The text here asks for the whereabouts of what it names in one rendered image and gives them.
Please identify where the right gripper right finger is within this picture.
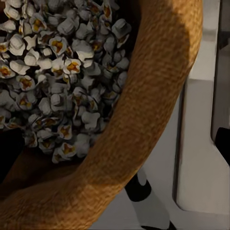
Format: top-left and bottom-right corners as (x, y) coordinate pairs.
(215, 127), (230, 166)

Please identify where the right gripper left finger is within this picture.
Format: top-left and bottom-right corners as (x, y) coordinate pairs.
(0, 127), (25, 185)

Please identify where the popcorn bag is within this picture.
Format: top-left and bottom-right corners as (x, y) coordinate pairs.
(0, 0), (203, 230)

